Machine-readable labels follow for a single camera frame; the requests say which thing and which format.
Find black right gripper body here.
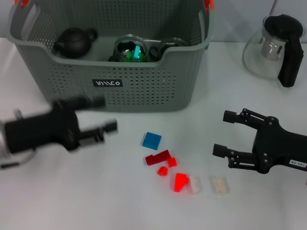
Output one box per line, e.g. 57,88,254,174
251,116,307,175

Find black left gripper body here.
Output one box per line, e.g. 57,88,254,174
4,99,82,154

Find white translucent brick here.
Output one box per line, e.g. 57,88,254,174
188,176,203,195

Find dark red curved brick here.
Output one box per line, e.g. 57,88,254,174
145,149,171,166

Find large red slope brick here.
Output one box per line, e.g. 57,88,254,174
169,172,190,193

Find cyan square brick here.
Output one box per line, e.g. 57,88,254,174
133,45,144,62

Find grey perforated storage bin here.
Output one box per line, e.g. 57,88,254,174
7,0,215,113

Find beige studded brick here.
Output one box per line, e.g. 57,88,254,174
209,176,231,195

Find blue square brick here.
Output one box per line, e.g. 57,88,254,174
142,131,162,151

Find black clay teapot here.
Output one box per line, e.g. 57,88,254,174
52,27,98,59

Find glass pitcher black handle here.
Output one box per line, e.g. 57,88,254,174
242,14,307,88

